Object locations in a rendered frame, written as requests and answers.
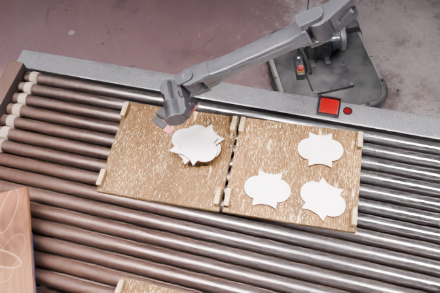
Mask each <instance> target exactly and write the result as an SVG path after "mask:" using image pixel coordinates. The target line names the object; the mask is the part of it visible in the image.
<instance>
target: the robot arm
mask: <svg viewBox="0 0 440 293"><path fill-rule="evenodd" d="M358 15H359V13H358V10H357V8H356V6H355V4H354V0H328V2H327V3H324V4H322V5H320V6H318V7H312V8H310V9H308V10H306V11H304V12H301V13H299V14H297V15H296V17H295V18H296V20H295V21H294V22H293V23H292V24H290V25H289V26H287V27H285V28H283V29H281V30H279V31H276V32H274V33H272V34H270V35H267V36H266V37H263V38H261V39H259V40H257V41H254V42H252V43H250V44H248V45H245V46H243V47H241V48H239V49H237V50H235V51H233V52H230V53H228V54H226V55H224V56H221V57H219V58H216V59H214V60H209V61H205V62H203V63H201V64H195V65H192V66H190V67H188V68H186V69H184V70H183V71H182V72H181V73H179V74H177V75H175V76H174V78H175V80H173V79H169V80H165V81H164V82H163V83H162V84H161V85H160V92H161V94H162V98H163V101H164V104H163V106H162V107H161V108H160V109H159V110H158V111H157V112H156V115H157V116H156V117H155V118H153V123H154V124H156V125H157V126H158V127H159V128H161V129H162V130H164V131H165V132H166V133H167V134H168V135H169V136H170V135H171V134H172V131H173V129H172V128H171V127H170V126H178V125H181V124H183V123H184V122H185V121H186V120H187V119H189V118H190V117H191V114H192V113H193V112H194V110H195V109H196V108H197V106H198V105H199V100H197V99H195V98H194V96H199V95H202V94H204V93H206V92H209V91H211V88H213V87H215V86H217V85H219V84H220V83H221V82H223V81H224V80H226V79H228V78H230V77H233V76H235V75H237V74H240V73H242V72H244V71H247V70H248V69H251V68H253V67H256V66H258V65H260V64H262V63H264V62H267V61H269V60H272V59H274V58H276V57H278V56H281V55H283V54H285V53H287V52H290V51H292V50H295V49H297V48H300V47H303V46H309V45H310V47H311V48H314V47H316V46H319V45H321V44H323V43H326V42H328V41H330V40H331V39H332V38H333V37H334V36H335V35H336V34H337V33H339V32H340V31H341V30H342V29H343V28H345V27H346V26H347V25H348V24H349V23H350V22H351V21H352V20H353V19H355V18H356V17H357V16H358ZM308 27H309V28H310V30H311V31H308ZM162 119H164V120H165V121H166V123H165V122H164V121H163V120H162ZM167 124H168V125H170V126H168V125H167Z"/></svg>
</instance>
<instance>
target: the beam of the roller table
mask: <svg viewBox="0 0 440 293"><path fill-rule="evenodd" d="M17 62H21V63H24V65H25V66H26V67H27V69H28V71H29V72H33V71H35V72H39V73H41V74H45V75H52V76H56V77H64V78H70V79H75V80H81V81H86V82H93V83H97V84H104V85H108V86H116V87H120V88H127V89H131V90H138V91H142V92H149V93H154V94H161V92H160V85H161V84H162V83H163V82H164V81H165V80H169V79H173V80H175V78H174V76H175V75H174V74H169V73H162V72H158V71H150V70H146V69H138V68H133V67H126V66H121V65H114V64H110V63H102V62H98V61H90V60H83V59H79V58H71V57H67V56H59V55H55V54H47V53H43V52H35V51H30V50H22V53H21V54H20V56H19V58H18V60H17ZM194 98H195V99H197V100H199V101H202V102H206V103H213V104H218V105H224V106H229V107H236V108H240V109H247V110H251V111H259V112H265V113H270V114H277V115H281V116H288V117H292V118H300V119H303V120H311V121H315V122H322V123H326V124H333V125H338V126H344V127H349V128H356V129H363V130H367V131H374V132H379V133H386V134H390V135H397V136H401V137H408V138H413V139H419V140H424V141H431V142H435V143H440V118H435V117H430V116H422V115H418V114H411V113H406V112H399V111H391V110H387V109H379V108H375V107H368V106H363V105H356V104H351V103H344V102H341V105H340V112H339V118H331V117H326V116H320V115H316V113H317V108H318V102H319V98H315V97H308V96H303V95H296V94H289V93H284V92H277V91H272V90H265V89H260V88H253V87H249V86H241V85H237V84H229V83H224V82H221V83H220V84H219V85H217V86H215V87H213V88H211V91H209V92H206V93H204V94H202V95H199V96H194ZM345 107H350V108H351V109H352V114H349V115H347V114H344V113H343V109H344V108H345Z"/></svg>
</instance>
